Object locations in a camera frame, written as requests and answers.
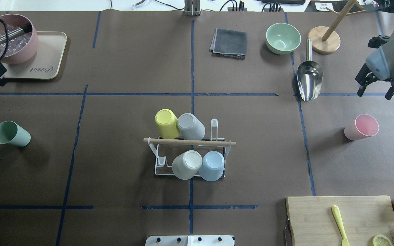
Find light blue cup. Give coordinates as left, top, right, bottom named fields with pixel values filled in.
left=199, top=151, right=225, bottom=181

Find green bowl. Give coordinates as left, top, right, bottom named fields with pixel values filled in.
left=266, top=23, right=301, bottom=55

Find aluminium frame post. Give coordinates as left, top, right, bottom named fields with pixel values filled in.
left=184, top=0, right=201, bottom=16

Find wooden mug tree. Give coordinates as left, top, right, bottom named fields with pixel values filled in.
left=307, top=0, right=367, bottom=54

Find lemon slice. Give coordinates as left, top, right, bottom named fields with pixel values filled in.
left=371, top=234, right=393, bottom=246

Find green cup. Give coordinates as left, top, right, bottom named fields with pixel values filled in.
left=0, top=121, right=31, bottom=147

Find metal tongs in bowl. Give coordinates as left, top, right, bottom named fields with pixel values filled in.
left=0, top=24, right=33, bottom=45

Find white cup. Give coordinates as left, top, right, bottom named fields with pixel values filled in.
left=172, top=150, right=203, bottom=180

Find grey folded cloth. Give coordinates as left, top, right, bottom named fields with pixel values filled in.
left=210, top=28, right=248, bottom=59

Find white wire cup holder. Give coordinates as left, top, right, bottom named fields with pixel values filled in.
left=143, top=119, right=237, bottom=176

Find beige tray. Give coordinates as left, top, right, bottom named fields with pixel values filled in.
left=3, top=31, right=67, bottom=80

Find yellow plastic knife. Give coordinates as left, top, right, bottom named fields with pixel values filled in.
left=331, top=205, right=350, bottom=246

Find wooden cutting board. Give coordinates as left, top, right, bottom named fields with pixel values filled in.
left=284, top=196, right=394, bottom=246

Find yellow cup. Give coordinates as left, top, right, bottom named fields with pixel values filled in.
left=155, top=109, right=180, bottom=139

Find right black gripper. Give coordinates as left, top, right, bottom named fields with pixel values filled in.
left=355, top=36, right=394, bottom=100

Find metal scoop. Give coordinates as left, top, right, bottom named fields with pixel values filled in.
left=297, top=39, right=324, bottom=101

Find pink cup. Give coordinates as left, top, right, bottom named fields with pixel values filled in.
left=344, top=114, right=379, bottom=141

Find pink bowl with ice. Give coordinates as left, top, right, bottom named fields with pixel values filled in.
left=0, top=14, right=39, bottom=64

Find grey cup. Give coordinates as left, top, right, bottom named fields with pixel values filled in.
left=177, top=113, right=206, bottom=140

